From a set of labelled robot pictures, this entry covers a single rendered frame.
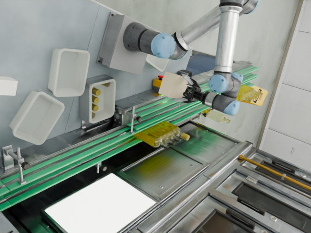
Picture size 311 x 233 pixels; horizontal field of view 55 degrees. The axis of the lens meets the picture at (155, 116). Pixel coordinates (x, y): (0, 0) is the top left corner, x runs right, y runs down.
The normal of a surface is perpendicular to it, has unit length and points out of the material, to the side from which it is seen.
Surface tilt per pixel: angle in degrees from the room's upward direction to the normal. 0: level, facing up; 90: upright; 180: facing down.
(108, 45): 90
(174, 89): 0
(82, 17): 0
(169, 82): 90
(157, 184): 90
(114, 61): 1
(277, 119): 90
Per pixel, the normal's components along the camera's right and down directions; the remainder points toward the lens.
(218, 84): -0.59, 0.05
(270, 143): -0.64, 0.28
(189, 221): 0.11, -0.89
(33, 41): 0.76, 0.35
